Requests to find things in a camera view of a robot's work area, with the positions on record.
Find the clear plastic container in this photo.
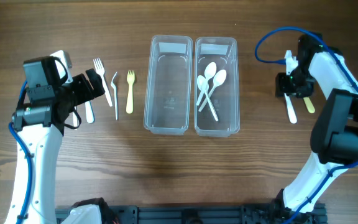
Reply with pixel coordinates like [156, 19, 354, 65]
[194, 37, 240, 137]
[144, 35, 193, 135]

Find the white fork thick handle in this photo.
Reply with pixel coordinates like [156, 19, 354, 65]
[85, 101, 94, 124]

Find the white plastic spoon thick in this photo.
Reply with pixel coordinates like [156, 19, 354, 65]
[284, 94, 297, 124]

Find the clear plastic container left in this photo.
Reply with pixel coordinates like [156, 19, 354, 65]
[144, 35, 193, 135]

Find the yellow plastic spoon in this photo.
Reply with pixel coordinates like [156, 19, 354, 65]
[303, 97, 315, 114]

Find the white fork under gripper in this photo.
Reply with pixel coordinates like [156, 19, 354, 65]
[72, 107, 78, 127]

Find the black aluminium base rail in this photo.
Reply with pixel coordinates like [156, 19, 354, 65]
[54, 202, 326, 224]

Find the white plastic fork large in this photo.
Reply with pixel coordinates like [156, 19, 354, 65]
[93, 58, 112, 107]

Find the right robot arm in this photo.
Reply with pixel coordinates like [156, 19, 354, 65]
[269, 33, 358, 223]

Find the white plastic spoon slim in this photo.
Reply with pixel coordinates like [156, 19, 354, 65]
[196, 62, 217, 106]

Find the clear plastic container right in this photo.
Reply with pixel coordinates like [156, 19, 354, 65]
[194, 37, 240, 137]

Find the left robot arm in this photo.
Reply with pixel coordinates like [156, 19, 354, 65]
[5, 55, 104, 223]

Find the white plastic fork curved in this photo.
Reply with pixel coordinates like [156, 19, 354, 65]
[111, 72, 118, 120]

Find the yellow plastic fork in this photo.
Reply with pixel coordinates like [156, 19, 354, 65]
[126, 70, 135, 114]

